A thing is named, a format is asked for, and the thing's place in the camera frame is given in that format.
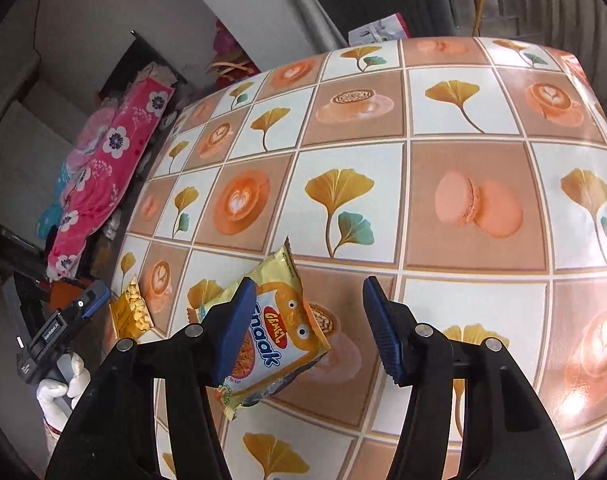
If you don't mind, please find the printed tablecloth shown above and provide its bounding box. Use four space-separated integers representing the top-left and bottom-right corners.
110 35 607 480

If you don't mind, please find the person's left hand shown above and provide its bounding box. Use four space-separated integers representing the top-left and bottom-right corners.
36 352 89 428

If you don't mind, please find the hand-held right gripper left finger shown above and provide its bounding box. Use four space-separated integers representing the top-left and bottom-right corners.
44 276 258 480

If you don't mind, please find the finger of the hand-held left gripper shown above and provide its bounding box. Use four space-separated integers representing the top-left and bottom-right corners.
63 280 110 328

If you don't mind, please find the yellow noodle snack packet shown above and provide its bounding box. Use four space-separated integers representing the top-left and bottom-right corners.
200 236 333 422

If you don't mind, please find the small yellow snack packet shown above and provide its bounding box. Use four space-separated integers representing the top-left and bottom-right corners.
108 274 155 345

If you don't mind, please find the white and pink carton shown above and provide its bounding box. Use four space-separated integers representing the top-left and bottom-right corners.
347 12 411 47

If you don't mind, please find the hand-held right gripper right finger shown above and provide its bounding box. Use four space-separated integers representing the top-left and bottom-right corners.
362 276 577 480

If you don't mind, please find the black ribbed suitcase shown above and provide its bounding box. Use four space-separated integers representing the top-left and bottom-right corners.
436 0 607 56

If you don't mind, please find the person's left forearm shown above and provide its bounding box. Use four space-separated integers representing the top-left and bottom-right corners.
42 417 71 443

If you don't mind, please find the red patterned bag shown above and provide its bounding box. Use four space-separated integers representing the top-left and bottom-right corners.
206 20 261 78

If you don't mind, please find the white curtain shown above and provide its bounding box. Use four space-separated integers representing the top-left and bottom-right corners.
263 0 354 48

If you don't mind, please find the black flat panel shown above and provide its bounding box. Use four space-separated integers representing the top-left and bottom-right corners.
99 32 186 103

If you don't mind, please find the pink floral cloth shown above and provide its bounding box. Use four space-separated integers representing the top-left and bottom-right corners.
46 80 176 281

